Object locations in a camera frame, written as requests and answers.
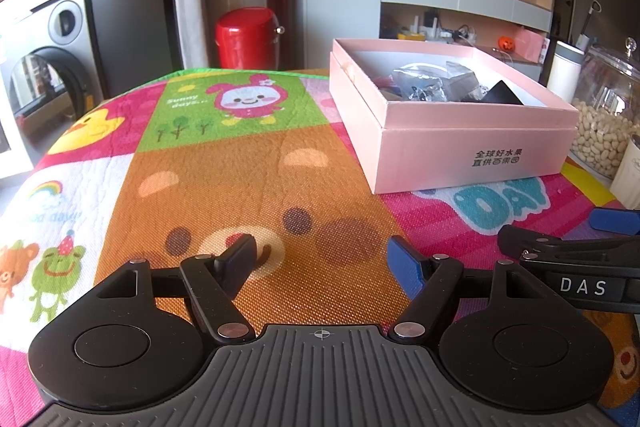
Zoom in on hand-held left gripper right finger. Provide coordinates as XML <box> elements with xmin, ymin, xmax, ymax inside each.
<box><xmin>387</xmin><ymin>235</ymin><xmax>531</xmax><ymax>342</ymax></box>

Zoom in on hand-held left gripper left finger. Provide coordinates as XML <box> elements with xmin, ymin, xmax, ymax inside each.
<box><xmin>97</xmin><ymin>233</ymin><xmax>258</xmax><ymax>344</ymax></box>

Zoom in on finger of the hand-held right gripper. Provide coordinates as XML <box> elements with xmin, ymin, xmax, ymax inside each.
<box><xmin>497</xmin><ymin>224</ymin><xmax>640</xmax><ymax>264</ymax></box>
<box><xmin>590</xmin><ymin>207</ymin><xmax>640</xmax><ymax>236</ymax></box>

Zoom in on pink cardboard box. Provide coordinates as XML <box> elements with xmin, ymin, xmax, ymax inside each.
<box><xmin>329</xmin><ymin>38</ymin><xmax>580</xmax><ymax>195</ymax></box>

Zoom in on black dryer nozzle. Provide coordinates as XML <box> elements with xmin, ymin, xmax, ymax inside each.
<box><xmin>461</xmin><ymin>79</ymin><xmax>527</xmax><ymax>106</ymax></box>

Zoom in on black item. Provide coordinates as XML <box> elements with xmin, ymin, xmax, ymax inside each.
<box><xmin>394</xmin><ymin>62</ymin><xmax>452</xmax><ymax>104</ymax></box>

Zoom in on white cup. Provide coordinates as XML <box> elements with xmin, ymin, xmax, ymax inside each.
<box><xmin>610</xmin><ymin>141</ymin><xmax>640</xmax><ymax>210</ymax></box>

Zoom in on colourful cartoon mat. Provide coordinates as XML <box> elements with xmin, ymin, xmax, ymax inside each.
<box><xmin>0</xmin><ymin>68</ymin><xmax>640</xmax><ymax>427</ymax></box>

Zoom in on glass jar of beans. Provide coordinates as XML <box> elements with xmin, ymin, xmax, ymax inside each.
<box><xmin>570</xmin><ymin>38</ymin><xmax>640</xmax><ymax>181</ymax></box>

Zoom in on white cylindrical bottle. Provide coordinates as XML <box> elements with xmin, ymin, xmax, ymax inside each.
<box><xmin>546</xmin><ymin>41</ymin><xmax>586</xmax><ymax>104</ymax></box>

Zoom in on crumpled clear plastic bag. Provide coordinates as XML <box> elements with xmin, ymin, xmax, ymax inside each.
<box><xmin>445</xmin><ymin>61</ymin><xmax>492</xmax><ymax>102</ymax></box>

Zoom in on small pink box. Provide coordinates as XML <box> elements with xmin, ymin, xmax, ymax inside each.
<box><xmin>515</xmin><ymin>29</ymin><xmax>549</xmax><ymax>66</ymax></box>

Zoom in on red canister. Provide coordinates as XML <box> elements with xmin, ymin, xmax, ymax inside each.
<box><xmin>215</xmin><ymin>7</ymin><xmax>284</xmax><ymax>70</ymax></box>

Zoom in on white washing machine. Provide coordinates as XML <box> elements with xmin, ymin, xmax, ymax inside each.
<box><xmin>0</xmin><ymin>0</ymin><xmax>104</xmax><ymax>182</ymax></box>

